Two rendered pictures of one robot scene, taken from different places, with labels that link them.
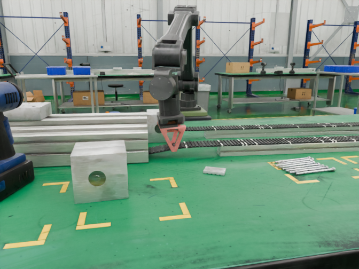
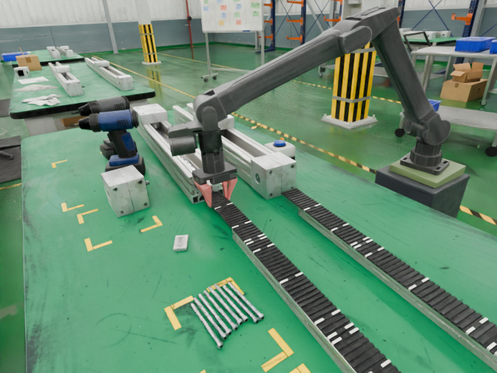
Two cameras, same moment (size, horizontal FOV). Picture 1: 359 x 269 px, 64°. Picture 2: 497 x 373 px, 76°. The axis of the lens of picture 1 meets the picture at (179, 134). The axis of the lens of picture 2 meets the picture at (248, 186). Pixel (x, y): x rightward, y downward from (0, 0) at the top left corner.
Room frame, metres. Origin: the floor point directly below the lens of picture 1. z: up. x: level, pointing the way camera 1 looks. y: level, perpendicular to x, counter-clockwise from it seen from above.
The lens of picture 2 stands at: (0.59, -0.70, 1.25)
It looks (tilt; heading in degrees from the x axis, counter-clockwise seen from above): 28 degrees down; 70
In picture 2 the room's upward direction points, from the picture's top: 3 degrees counter-clockwise
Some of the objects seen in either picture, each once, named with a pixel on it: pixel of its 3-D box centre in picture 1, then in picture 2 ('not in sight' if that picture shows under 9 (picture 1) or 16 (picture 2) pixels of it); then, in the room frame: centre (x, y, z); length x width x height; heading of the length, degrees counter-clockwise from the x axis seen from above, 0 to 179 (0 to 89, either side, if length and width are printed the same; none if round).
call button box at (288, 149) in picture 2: not in sight; (277, 153); (1.05, 0.24, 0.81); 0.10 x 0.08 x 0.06; 7
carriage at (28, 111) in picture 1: (20, 115); (213, 123); (0.90, 0.51, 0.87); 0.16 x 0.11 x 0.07; 97
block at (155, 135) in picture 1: (160, 124); (276, 174); (0.96, 0.07, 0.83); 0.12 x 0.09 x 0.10; 7
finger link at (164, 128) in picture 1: (172, 134); (212, 189); (0.76, 0.02, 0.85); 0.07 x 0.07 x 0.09; 10
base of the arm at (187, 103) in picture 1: (187, 101); (426, 153); (1.43, -0.04, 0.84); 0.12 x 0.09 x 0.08; 110
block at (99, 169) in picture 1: (101, 167); (129, 189); (0.55, 0.16, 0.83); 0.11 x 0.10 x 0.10; 13
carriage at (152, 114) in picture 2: not in sight; (150, 116); (0.68, 0.73, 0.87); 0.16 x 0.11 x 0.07; 97
